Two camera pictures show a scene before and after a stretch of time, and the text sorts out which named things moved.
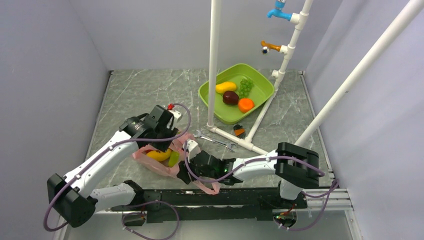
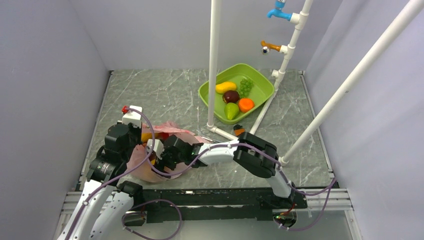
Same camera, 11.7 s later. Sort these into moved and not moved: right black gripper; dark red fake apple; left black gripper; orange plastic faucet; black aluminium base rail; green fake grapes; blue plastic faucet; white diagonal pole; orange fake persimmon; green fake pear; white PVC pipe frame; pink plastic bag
Moved: left black gripper; right black gripper; green fake pear; pink plastic bag
Not moved: orange plastic faucet; green fake grapes; black aluminium base rail; orange fake persimmon; dark red fake apple; white diagonal pole; white PVC pipe frame; blue plastic faucet
